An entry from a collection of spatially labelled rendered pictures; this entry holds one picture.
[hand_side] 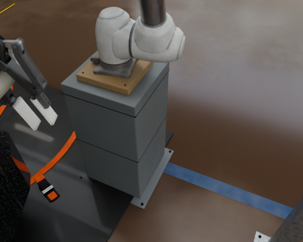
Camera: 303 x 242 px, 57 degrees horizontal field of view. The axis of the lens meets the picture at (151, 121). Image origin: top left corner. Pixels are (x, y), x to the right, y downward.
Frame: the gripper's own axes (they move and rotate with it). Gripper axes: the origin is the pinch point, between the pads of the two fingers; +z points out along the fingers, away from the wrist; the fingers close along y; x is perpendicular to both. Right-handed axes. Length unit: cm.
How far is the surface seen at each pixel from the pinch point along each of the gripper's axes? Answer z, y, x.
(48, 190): 90, 82, -62
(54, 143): 85, 89, -103
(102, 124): 51, 23, -61
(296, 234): 109, -50, -20
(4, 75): -9.7, -1.0, 1.7
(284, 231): 109, -46, -22
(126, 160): 77, 21, -58
